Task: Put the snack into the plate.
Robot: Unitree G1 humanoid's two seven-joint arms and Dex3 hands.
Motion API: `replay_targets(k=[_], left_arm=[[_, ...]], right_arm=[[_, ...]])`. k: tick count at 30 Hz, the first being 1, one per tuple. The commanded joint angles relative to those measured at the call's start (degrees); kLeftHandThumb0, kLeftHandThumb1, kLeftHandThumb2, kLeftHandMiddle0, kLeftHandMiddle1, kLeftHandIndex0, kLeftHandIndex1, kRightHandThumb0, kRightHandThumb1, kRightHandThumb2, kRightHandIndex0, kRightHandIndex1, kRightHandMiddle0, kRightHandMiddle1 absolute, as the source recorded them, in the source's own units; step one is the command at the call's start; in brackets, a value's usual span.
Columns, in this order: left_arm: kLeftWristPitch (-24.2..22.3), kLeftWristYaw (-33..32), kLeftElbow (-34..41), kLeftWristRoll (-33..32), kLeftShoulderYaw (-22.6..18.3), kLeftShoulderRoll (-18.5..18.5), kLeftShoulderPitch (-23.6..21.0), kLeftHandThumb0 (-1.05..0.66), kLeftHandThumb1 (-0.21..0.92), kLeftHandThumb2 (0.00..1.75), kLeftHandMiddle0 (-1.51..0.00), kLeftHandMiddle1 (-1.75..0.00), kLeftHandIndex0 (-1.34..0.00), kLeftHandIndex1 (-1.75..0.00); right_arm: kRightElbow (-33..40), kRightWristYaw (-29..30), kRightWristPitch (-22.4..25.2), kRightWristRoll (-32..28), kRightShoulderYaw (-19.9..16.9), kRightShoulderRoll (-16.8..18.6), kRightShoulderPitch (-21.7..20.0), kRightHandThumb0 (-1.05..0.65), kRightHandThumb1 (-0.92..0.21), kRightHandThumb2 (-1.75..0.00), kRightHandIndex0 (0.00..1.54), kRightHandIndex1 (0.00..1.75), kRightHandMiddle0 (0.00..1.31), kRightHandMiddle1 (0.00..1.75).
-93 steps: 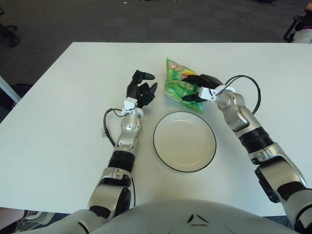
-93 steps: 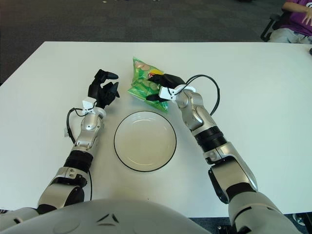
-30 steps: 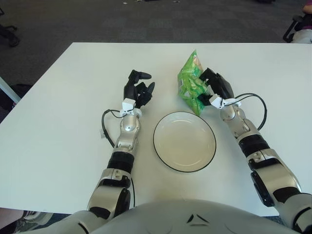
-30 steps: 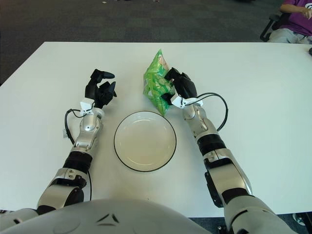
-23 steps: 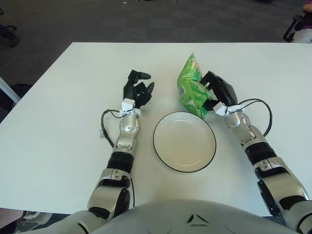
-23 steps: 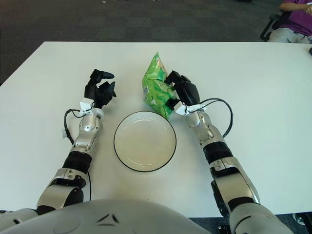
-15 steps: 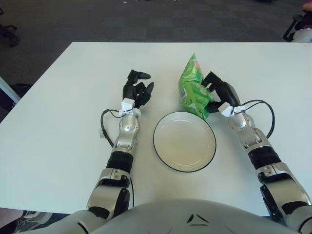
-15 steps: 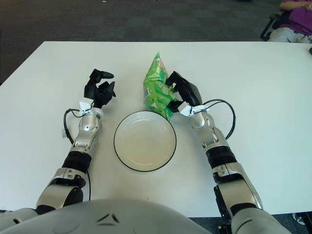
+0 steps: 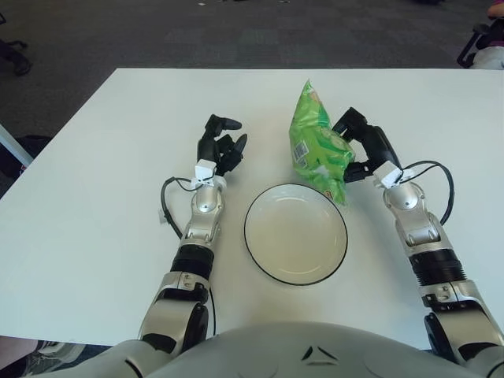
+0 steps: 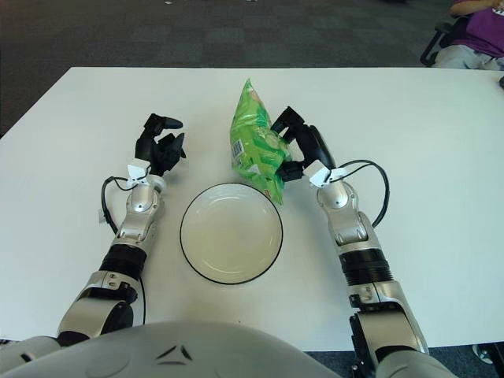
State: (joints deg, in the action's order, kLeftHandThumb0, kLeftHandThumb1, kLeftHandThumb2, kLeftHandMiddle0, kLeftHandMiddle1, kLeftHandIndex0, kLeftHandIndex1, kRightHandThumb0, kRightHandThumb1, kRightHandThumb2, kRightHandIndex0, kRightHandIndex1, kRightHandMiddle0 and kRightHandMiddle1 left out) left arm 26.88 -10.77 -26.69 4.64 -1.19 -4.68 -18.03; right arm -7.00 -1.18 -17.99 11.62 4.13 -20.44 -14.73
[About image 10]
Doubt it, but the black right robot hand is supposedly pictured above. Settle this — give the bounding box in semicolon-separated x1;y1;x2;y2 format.
270;105;338;183

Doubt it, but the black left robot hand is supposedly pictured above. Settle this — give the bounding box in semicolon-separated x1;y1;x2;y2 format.
134;113;187;177

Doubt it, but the green potato chips bag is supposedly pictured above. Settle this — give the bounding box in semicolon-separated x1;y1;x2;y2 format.
229;77;291;206

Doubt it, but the white plate with black rim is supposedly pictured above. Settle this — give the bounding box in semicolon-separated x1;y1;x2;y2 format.
180;183;283;285

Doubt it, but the black office chair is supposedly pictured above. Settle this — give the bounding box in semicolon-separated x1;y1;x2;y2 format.
419;15;473;66

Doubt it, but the person in purple shirt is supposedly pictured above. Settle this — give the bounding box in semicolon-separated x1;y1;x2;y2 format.
435;0;504;72

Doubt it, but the grey robot torso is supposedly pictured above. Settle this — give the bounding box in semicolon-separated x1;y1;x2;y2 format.
0;321;335;378

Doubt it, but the chair caster wheel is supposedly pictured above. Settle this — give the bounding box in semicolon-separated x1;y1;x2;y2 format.
472;344;493;363

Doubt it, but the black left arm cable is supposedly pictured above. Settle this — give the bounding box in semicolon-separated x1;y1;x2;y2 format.
101;175;147;326

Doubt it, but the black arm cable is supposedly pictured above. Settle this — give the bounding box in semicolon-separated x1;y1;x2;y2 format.
101;175;147;326
334;159;391;228

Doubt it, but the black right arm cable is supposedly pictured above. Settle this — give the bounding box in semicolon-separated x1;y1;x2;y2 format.
334;159;391;228

